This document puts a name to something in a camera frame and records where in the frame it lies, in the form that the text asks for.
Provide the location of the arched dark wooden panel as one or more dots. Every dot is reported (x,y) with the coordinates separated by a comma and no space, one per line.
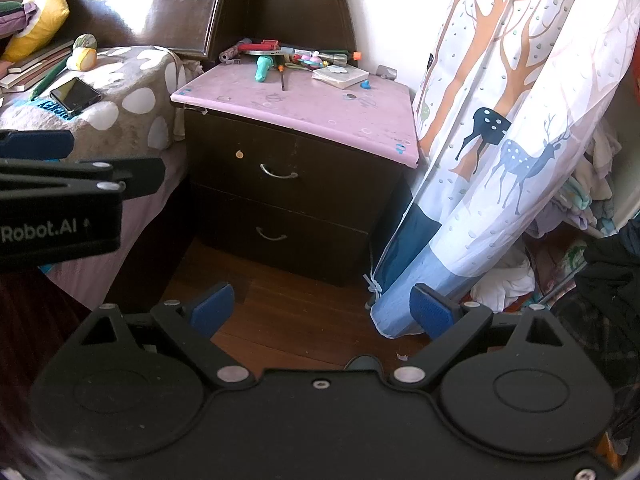
(290,0)

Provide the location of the yellow white plush toy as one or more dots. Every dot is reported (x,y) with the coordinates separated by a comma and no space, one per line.
(82,57)

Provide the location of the teal toy hand fan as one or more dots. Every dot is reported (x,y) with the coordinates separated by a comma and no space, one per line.
(262,72)

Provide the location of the purple cloth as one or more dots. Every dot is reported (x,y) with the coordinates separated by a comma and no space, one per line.
(17,25)

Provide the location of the grey white-spotted blanket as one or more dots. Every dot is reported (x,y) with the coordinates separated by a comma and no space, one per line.
(125,80)

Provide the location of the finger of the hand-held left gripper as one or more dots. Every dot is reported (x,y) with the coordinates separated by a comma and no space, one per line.
(35,144)
(135,176)

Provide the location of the red plastic tool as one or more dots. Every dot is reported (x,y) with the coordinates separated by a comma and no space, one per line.
(260,45)

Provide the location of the pink blue knitted toy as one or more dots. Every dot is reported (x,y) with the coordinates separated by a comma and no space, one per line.
(309,60)

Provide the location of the yellow pillow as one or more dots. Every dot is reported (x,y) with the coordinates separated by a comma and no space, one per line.
(37,15)

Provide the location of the green stick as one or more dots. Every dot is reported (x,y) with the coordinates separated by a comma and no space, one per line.
(47,80)

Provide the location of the grey book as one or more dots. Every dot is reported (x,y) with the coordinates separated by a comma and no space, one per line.
(45,55)

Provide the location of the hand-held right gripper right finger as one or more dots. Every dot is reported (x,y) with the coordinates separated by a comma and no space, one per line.
(432,312)

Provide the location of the white flat device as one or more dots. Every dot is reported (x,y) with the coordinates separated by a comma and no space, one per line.
(265,52)

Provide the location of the deer print curtain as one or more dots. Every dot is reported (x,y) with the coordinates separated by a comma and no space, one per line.
(500,185)

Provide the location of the white plastic tie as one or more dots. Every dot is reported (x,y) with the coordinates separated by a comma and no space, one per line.
(372,284)

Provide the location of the black smartphone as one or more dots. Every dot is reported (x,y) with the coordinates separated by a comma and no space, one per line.
(75,94)

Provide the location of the dark wooden drawer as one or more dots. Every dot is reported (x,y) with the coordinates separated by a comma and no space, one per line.
(320,247)
(325,175)

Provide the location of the screwdriver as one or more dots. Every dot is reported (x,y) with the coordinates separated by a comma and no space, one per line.
(282,77)

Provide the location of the brown leather headboard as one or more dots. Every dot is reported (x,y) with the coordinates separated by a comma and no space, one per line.
(165,10)

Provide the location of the pile of clothes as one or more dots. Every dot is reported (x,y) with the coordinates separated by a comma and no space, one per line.
(585,195)

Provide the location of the brown cylindrical tube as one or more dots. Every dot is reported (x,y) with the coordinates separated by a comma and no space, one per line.
(231,54)

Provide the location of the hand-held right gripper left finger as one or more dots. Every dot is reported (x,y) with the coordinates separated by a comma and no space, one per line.
(216,310)

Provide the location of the dark wooden nightstand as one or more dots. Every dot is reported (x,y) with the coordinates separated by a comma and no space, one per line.
(385,195)

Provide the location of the pink nightstand top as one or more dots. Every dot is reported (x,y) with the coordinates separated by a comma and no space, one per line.
(310,110)

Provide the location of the white notepad box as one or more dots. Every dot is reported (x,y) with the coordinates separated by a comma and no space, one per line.
(340,77)

